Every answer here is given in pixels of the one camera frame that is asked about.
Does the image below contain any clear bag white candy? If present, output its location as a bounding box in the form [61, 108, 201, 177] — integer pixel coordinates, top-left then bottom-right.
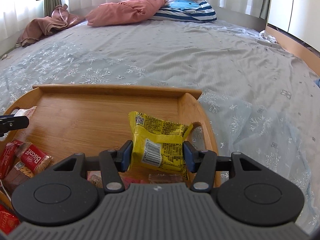
[14, 106, 36, 119]

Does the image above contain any pink rice cracker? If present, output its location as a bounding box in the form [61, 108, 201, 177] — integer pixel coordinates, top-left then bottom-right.
[87, 171, 149, 189]

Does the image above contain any red rectangular snack bar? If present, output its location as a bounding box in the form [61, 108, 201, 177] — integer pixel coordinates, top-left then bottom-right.
[0, 139, 23, 179]

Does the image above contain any yellow snack packet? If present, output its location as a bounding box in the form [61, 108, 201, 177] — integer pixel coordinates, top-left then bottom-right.
[129, 111, 193, 181]

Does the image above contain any red Biscoff biscuit packet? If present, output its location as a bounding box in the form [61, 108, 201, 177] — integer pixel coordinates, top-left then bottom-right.
[17, 142, 53, 175]

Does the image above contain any red gold nut packet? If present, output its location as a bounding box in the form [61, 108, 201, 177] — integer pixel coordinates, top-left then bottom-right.
[0, 205, 20, 235]

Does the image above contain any brown almond snack packet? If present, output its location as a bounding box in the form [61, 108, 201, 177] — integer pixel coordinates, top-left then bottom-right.
[2, 161, 34, 194]

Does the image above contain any wooden serving tray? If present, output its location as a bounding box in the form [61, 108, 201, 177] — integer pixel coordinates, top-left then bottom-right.
[0, 83, 222, 212]

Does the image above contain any snowflake patterned bed sheet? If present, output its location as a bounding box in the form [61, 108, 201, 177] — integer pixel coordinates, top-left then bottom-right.
[1, 20, 319, 233]

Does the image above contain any brown crumpled cloth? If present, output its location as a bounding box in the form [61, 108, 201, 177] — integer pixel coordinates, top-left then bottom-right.
[17, 4, 85, 47]

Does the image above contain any blue clothes pile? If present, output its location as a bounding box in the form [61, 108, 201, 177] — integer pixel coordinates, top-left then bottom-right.
[314, 79, 320, 88]

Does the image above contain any crumpled clear plastic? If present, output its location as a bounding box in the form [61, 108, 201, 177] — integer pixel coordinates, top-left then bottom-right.
[259, 30, 277, 43]

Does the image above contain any pink pillow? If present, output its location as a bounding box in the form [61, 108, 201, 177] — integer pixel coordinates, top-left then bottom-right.
[86, 0, 165, 27]

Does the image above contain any blue striped pillow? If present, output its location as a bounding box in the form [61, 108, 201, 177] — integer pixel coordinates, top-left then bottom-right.
[151, 0, 217, 23]

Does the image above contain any wooden bed frame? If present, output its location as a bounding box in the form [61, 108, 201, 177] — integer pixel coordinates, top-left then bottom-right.
[265, 25, 319, 75]

